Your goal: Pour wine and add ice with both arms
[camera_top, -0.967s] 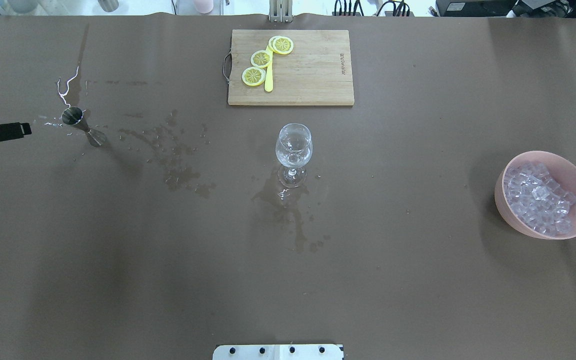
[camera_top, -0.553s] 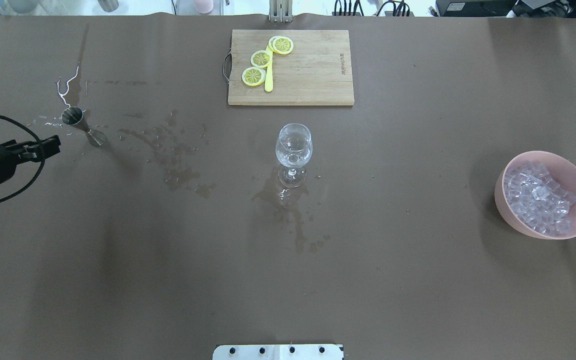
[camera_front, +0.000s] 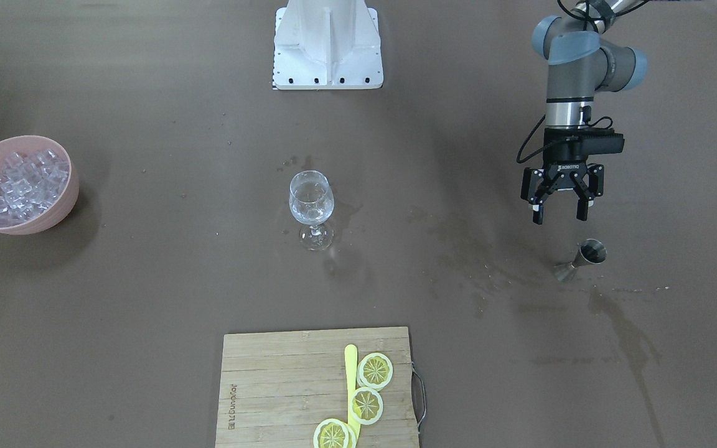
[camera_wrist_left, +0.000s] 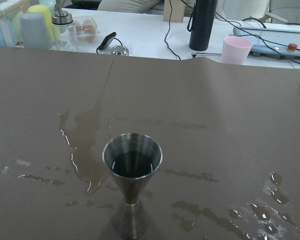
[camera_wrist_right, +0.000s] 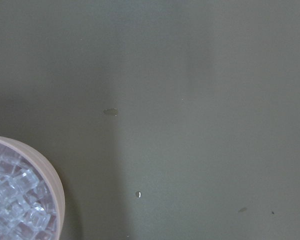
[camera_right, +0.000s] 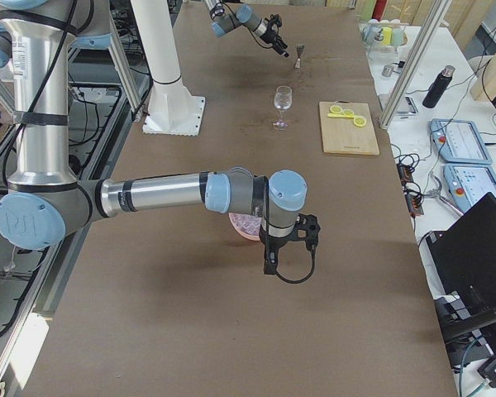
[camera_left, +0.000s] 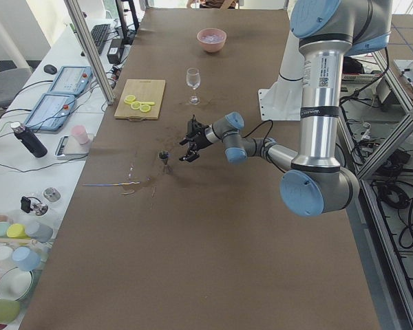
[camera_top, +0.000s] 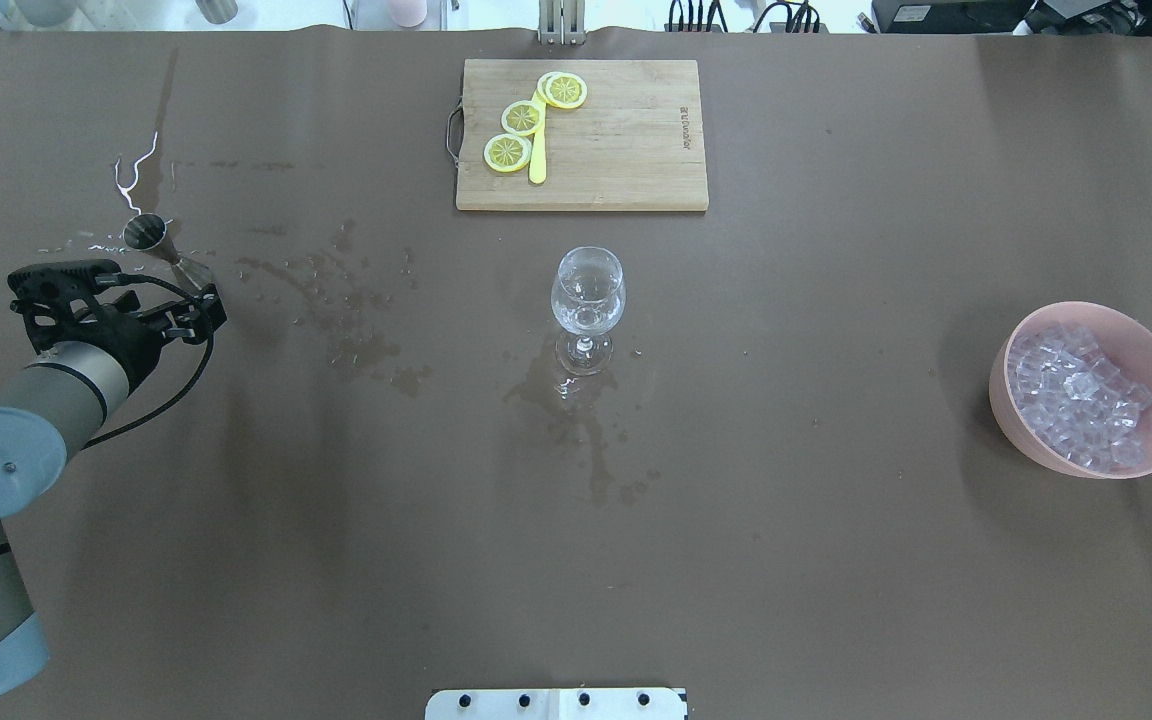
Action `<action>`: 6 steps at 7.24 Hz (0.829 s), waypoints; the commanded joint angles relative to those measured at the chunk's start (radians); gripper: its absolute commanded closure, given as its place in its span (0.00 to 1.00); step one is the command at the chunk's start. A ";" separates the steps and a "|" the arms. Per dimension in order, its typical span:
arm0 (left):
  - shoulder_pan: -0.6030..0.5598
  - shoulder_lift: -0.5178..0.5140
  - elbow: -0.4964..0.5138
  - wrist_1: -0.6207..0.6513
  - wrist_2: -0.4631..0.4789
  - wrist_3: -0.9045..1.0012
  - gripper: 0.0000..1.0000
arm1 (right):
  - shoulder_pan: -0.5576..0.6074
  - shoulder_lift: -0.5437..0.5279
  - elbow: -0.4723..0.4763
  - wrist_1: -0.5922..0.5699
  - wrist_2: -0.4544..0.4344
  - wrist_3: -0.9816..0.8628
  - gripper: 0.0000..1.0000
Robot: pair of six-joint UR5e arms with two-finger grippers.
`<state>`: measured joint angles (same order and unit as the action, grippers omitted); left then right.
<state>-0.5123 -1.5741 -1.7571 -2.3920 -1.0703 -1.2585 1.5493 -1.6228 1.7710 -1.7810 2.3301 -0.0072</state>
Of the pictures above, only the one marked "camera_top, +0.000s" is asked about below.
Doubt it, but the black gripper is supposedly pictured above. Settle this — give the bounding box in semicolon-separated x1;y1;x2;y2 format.
86;285;227;393

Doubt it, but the steel double jigger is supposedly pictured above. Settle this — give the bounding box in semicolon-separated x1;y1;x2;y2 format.
122;213;215;295

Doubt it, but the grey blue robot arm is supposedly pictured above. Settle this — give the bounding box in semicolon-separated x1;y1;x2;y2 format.
0;264;227;696

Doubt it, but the clear wine glass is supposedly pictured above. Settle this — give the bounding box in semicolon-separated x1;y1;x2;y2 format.
550;247;627;377

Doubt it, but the clear ice cubes pile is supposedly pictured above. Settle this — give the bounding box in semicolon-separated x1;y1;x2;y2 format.
1005;323;1152;471

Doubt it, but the lemon slice far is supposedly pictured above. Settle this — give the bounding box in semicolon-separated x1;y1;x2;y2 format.
483;132;532;174

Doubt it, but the lemon slice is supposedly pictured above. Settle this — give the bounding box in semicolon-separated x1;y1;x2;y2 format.
538;70;588;109
483;132;532;174
500;99;547;138

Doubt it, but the yellow plastic knife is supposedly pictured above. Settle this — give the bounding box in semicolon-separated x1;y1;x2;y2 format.
526;88;550;185

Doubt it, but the lemon slice middle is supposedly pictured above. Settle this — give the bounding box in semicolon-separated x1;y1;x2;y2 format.
500;99;547;138

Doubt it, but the lemon slice near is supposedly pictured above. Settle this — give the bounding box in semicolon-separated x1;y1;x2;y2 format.
538;70;588;109

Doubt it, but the bamboo cutting board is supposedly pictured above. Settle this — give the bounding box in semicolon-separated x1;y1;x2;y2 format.
454;59;710;211

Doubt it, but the pink bowl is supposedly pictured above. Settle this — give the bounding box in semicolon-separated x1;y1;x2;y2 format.
988;301;1152;480

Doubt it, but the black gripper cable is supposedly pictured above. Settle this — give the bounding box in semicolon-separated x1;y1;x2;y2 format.
84;272;217;450

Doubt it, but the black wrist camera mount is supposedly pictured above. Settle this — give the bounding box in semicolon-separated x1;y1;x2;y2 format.
6;259;122;355

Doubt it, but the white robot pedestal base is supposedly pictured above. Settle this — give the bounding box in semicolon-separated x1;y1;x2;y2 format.
424;687;690;719

